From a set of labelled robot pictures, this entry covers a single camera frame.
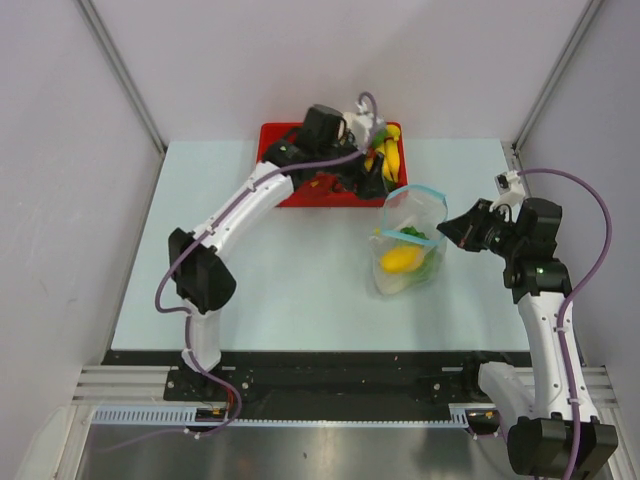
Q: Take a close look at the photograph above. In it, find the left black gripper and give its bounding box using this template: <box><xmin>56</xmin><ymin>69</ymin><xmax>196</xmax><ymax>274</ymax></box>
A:
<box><xmin>315</xmin><ymin>129</ymin><xmax>386</xmax><ymax>200</ymax></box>

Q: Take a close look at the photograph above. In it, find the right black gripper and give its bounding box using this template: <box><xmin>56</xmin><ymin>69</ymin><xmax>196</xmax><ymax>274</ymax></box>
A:
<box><xmin>437</xmin><ymin>198</ymin><xmax>524</xmax><ymax>260</ymax></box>

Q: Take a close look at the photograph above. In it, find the clear zip top bag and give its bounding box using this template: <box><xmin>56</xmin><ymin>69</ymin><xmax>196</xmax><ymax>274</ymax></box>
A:
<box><xmin>369</xmin><ymin>184</ymin><xmax>448</xmax><ymax>296</ymax></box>

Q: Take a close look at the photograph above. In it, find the yellow toy mango slice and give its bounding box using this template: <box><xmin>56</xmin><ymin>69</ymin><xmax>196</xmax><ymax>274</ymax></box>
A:
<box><xmin>379</xmin><ymin>245</ymin><xmax>425</xmax><ymax>274</ymax></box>

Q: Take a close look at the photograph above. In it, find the green white toy cabbage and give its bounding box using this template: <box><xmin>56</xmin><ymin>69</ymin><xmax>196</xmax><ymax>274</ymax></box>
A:
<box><xmin>369</xmin><ymin>226</ymin><xmax>446</xmax><ymax>295</ymax></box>

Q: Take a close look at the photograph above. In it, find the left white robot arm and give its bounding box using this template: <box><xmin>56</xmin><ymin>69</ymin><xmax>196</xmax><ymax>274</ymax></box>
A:
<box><xmin>161</xmin><ymin>93</ymin><xmax>388</xmax><ymax>400</ymax></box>

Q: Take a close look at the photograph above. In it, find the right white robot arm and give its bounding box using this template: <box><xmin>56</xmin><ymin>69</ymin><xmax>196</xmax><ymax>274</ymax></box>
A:
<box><xmin>437</xmin><ymin>198</ymin><xmax>618</xmax><ymax>479</ymax></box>

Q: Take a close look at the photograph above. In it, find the yellow toy banana bunch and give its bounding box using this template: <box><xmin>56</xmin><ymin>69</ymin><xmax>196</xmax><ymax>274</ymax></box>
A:
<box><xmin>364</xmin><ymin>123</ymin><xmax>401</xmax><ymax>185</ymax></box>

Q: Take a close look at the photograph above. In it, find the red toy lobster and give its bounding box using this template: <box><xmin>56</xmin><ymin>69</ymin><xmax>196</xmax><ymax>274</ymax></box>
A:
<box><xmin>295</xmin><ymin>173</ymin><xmax>352</xmax><ymax>199</ymax></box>

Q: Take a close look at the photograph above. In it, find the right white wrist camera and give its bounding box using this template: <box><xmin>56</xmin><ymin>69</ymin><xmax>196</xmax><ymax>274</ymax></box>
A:
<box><xmin>491</xmin><ymin>170</ymin><xmax>526</xmax><ymax>210</ymax></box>

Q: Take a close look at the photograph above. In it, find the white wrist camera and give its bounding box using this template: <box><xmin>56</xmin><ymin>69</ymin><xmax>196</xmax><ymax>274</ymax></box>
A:
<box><xmin>491</xmin><ymin>170</ymin><xmax>526</xmax><ymax>210</ymax></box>
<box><xmin>343</xmin><ymin>100</ymin><xmax>386</xmax><ymax>150</ymax></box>

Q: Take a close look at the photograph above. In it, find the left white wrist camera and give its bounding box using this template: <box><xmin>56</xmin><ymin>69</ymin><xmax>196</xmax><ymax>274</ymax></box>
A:
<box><xmin>343</xmin><ymin>100</ymin><xmax>386</xmax><ymax>150</ymax></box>

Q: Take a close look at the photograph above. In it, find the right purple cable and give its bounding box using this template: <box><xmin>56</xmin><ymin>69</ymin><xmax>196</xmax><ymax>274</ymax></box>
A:
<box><xmin>517</xmin><ymin>168</ymin><xmax>614</xmax><ymax>480</ymax></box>

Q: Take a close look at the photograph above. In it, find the purple cable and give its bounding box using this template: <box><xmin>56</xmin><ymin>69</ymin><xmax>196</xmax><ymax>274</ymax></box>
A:
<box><xmin>94</xmin><ymin>91</ymin><xmax>379</xmax><ymax>451</ymax></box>
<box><xmin>517</xmin><ymin>168</ymin><xmax>614</xmax><ymax>480</ymax></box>

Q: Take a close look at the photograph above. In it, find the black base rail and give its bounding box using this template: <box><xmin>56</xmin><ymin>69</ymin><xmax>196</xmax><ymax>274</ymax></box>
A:
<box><xmin>103</xmin><ymin>351</ymin><xmax>531</xmax><ymax>419</ymax></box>

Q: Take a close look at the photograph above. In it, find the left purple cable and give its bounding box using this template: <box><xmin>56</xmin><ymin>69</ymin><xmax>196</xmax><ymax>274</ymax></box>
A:
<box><xmin>94</xmin><ymin>91</ymin><xmax>379</xmax><ymax>451</ymax></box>

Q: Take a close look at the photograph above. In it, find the white slotted cable duct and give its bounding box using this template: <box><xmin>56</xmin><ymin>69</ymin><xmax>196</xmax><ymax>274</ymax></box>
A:
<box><xmin>91</xmin><ymin>405</ymin><xmax>469</xmax><ymax>431</ymax></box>

